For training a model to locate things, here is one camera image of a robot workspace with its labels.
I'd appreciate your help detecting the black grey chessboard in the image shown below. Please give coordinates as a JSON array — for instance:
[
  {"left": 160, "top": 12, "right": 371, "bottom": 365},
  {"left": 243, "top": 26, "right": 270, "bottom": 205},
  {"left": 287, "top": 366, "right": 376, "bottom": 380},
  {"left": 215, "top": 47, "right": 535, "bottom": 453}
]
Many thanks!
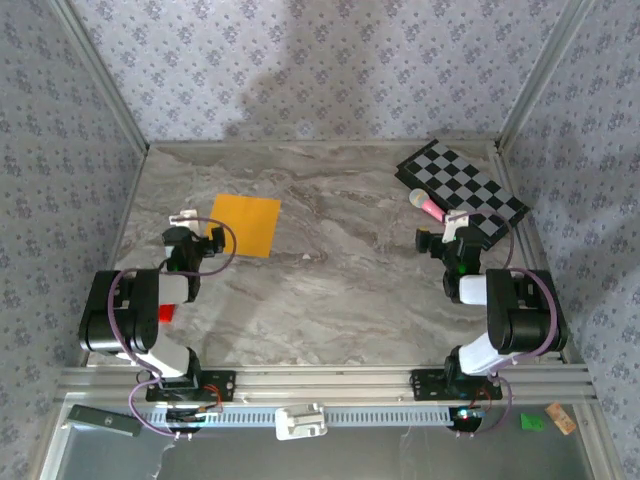
[{"left": 393, "top": 138, "right": 532, "bottom": 252}]

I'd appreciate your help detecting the small electronics board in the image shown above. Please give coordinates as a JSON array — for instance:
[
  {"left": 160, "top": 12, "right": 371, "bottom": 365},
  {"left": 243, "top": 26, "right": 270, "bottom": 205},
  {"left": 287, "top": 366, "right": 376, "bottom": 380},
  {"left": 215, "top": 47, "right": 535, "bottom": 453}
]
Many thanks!
[
  {"left": 448, "top": 405, "right": 489, "bottom": 432},
  {"left": 166, "top": 405, "right": 224, "bottom": 432}
]

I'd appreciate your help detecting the flat black device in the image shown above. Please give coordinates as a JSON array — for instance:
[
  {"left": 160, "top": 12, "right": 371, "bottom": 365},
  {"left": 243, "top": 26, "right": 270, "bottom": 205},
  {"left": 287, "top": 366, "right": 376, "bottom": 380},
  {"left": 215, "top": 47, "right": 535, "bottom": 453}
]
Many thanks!
[{"left": 66, "top": 403, "right": 144, "bottom": 438}]

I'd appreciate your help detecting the brown cardboard piece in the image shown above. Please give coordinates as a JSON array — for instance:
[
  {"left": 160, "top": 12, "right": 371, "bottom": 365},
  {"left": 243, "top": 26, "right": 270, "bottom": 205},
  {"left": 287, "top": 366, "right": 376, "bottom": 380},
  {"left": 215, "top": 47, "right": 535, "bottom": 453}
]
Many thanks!
[{"left": 544, "top": 402, "right": 577, "bottom": 435}]

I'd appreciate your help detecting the grey metal shelf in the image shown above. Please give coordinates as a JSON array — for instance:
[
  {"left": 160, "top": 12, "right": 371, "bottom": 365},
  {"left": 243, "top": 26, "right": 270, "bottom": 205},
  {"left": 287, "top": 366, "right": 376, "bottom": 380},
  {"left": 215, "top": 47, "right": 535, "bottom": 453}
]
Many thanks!
[{"left": 39, "top": 402, "right": 626, "bottom": 480}]

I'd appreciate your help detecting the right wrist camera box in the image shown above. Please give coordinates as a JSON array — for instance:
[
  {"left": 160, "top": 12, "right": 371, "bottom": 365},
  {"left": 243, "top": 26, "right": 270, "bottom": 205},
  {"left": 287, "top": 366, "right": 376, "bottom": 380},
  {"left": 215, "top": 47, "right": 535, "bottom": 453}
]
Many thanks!
[{"left": 442, "top": 208, "right": 481, "bottom": 246}]

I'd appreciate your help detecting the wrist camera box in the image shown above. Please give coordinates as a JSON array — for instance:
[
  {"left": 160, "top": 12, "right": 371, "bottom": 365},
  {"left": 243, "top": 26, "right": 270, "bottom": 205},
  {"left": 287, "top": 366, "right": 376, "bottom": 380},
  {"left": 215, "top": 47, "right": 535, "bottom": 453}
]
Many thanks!
[
  {"left": 442, "top": 208, "right": 481, "bottom": 246},
  {"left": 165, "top": 208, "right": 200, "bottom": 245}
]

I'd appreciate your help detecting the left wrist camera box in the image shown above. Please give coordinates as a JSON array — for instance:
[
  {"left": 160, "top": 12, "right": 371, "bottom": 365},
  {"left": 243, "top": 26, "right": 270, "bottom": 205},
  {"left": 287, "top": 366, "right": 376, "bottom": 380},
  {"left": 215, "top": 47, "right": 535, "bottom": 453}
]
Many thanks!
[{"left": 165, "top": 208, "right": 200, "bottom": 245}]

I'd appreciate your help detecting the aluminium table side rail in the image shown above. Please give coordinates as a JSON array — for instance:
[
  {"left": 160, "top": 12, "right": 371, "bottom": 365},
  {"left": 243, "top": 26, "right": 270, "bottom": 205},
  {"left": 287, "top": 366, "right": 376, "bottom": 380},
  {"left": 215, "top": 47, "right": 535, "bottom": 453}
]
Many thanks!
[
  {"left": 492, "top": 142, "right": 576, "bottom": 366},
  {"left": 77, "top": 143, "right": 151, "bottom": 369}
]

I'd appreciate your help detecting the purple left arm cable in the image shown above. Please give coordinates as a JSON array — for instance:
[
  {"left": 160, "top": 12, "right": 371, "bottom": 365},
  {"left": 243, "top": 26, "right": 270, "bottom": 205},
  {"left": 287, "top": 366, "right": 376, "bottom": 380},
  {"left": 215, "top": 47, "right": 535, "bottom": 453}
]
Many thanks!
[{"left": 107, "top": 217, "right": 239, "bottom": 441}]

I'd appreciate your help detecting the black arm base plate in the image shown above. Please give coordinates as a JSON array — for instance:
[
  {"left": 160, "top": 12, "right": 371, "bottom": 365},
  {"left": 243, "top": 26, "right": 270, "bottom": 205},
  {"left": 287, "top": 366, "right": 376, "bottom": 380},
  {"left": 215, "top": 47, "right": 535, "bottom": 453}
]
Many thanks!
[
  {"left": 145, "top": 368, "right": 237, "bottom": 402},
  {"left": 410, "top": 368, "right": 503, "bottom": 402}
]

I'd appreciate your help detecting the long aluminium base rail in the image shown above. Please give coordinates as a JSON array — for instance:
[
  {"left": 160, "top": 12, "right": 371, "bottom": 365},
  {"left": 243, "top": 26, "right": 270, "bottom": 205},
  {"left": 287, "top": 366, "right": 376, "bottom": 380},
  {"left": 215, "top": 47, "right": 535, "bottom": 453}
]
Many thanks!
[{"left": 57, "top": 367, "right": 599, "bottom": 404}]

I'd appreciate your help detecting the grey slotted cable tray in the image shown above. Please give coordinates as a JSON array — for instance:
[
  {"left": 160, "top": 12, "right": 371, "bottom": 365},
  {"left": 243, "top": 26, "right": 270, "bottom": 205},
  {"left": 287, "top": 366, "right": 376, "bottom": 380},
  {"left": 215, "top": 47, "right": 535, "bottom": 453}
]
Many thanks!
[{"left": 149, "top": 404, "right": 481, "bottom": 429}]

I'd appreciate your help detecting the aluminium corner post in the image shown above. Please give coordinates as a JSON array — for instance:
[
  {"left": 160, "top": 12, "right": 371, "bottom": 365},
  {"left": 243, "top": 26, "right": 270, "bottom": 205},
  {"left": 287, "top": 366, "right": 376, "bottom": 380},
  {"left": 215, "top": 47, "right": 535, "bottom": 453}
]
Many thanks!
[
  {"left": 495, "top": 0, "right": 596, "bottom": 154},
  {"left": 49, "top": 0, "right": 151, "bottom": 154}
]

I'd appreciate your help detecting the white plastic bracket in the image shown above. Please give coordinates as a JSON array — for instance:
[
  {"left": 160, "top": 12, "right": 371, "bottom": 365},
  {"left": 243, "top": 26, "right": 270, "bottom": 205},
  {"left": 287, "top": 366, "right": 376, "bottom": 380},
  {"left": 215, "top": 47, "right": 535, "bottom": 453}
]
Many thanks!
[{"left": 274, "top": 402, "right": 329, "bottom": 441}]

